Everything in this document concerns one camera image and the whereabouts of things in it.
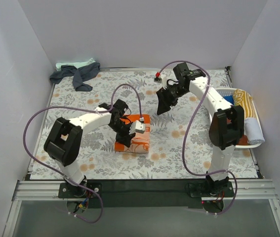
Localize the orange peach printed towel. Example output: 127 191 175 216
114 114 151 154

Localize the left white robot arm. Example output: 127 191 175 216
43 99 145 198

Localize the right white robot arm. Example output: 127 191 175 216
154 61 244 196

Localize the floral table mat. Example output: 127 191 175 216
30 70 258 180

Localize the white plastic basket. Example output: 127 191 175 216
216 87 262 149

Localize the dark grey towel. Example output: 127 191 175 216
49 62 100 92

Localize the mint green towel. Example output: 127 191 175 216
55 58 96 71

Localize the yellow patterned rolled towel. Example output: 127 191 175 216
233 89 257 118

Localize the light blue rolled towel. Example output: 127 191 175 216
244 118 265 145

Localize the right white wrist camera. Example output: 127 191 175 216
154 72 168 89

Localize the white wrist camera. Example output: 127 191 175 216
154 72 168 89
130 118 146 134

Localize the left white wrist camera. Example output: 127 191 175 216
130 118 146 134

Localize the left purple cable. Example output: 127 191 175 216
23 83 145 224

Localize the purple cable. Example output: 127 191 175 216
156 60 237 216
23 83 145 224

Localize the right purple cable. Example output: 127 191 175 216
156 60 237 216

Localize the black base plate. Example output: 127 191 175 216
58 179 235 210

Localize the aluminium frame rail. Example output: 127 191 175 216
13 179 279 200

